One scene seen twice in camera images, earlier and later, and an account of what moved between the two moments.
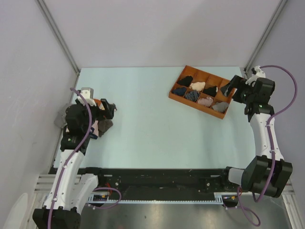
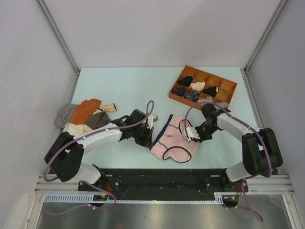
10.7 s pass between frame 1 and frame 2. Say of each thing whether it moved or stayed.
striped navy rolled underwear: stayed
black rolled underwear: stayed
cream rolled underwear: stayed
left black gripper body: moved
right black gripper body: moved
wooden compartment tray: stayed
